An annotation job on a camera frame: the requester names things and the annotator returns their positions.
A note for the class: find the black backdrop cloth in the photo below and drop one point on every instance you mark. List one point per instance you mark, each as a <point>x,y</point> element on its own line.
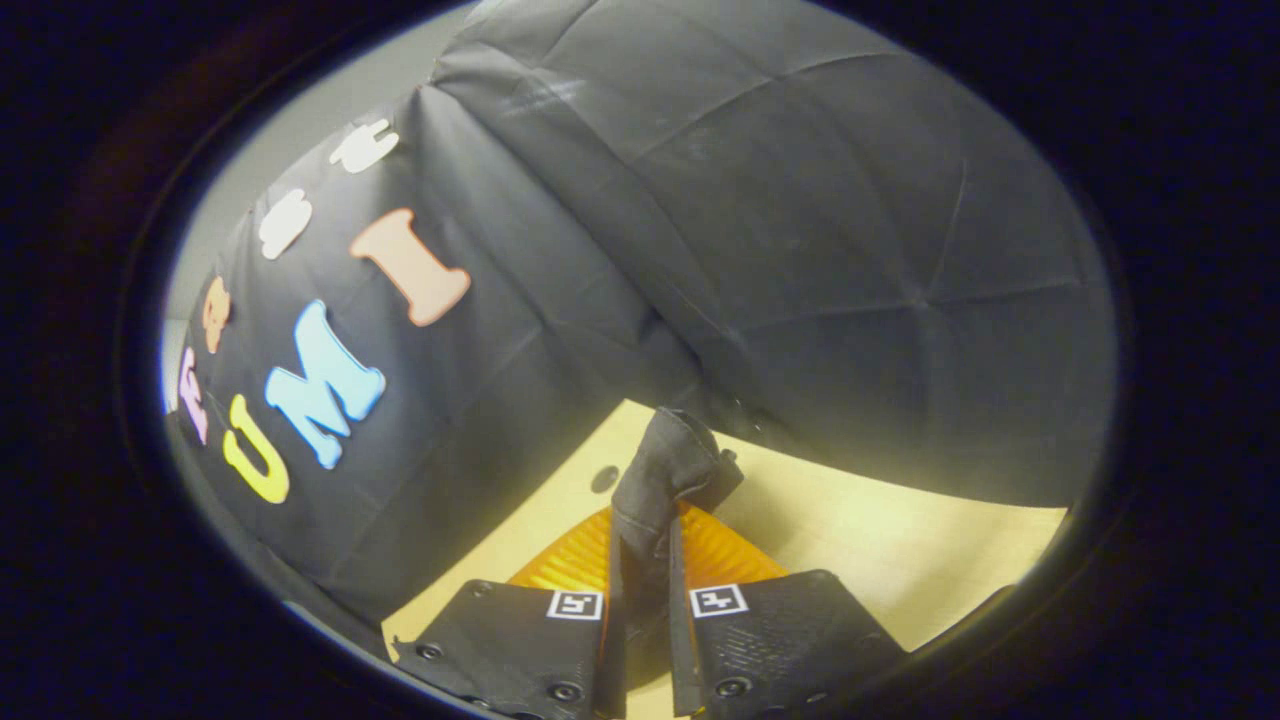
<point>800,250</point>

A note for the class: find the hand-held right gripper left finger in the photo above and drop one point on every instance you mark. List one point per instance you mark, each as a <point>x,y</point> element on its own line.
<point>520,640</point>

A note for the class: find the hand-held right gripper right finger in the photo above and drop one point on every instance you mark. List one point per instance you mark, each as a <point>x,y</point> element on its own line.
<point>682,650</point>

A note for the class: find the black jeans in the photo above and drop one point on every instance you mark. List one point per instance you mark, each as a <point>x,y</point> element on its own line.
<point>660,470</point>

